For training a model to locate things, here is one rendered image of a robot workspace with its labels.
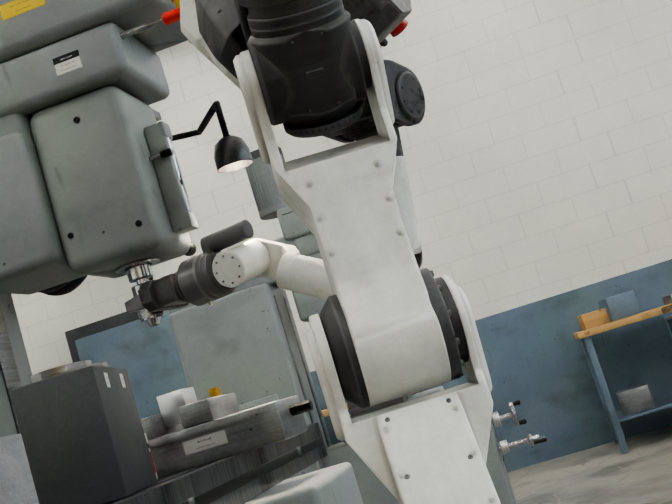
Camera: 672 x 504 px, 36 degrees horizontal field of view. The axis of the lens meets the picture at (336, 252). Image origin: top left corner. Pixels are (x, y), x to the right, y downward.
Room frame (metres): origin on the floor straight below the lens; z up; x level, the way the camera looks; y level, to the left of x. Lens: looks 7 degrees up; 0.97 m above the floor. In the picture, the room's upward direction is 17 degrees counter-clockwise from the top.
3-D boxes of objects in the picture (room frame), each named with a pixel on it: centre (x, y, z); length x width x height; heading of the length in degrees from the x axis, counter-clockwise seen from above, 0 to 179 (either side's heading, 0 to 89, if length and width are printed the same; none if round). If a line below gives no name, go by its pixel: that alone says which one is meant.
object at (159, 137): (1.91, 0.26, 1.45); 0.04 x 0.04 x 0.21; 81
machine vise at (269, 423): (1.93, 0.33, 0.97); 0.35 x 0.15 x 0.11; 78
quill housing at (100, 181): (1.93, 0.37, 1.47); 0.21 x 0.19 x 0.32; 171
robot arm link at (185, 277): (1.89, 0.28, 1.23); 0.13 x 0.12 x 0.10; 153
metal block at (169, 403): (1.94, 0.36, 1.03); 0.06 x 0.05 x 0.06; 168
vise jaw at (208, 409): (1.93, 0.31, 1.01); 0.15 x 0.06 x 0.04; 168
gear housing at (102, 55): (1.94, 0.41, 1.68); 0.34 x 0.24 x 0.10; 81
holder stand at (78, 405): (1.54, 0.43, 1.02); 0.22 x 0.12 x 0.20; 1
